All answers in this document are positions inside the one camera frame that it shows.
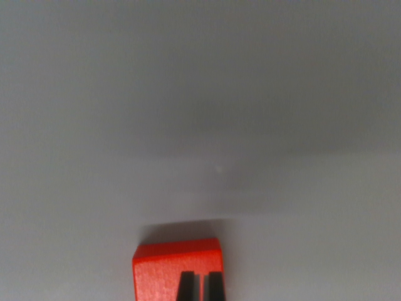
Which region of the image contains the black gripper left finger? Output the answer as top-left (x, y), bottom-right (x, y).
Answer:
top-left (175, 271), bottom-right (197, 301)

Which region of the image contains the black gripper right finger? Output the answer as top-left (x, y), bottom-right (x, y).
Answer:
top-left (207, 271), bottom-right (227, 301)

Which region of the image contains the red wooden block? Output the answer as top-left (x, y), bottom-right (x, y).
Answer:
top-left (132, 237), bottom-right (227, 301)

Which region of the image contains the grey plastic tray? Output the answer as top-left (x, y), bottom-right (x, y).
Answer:
top-left (0, 0), bottom-right (401, 301)

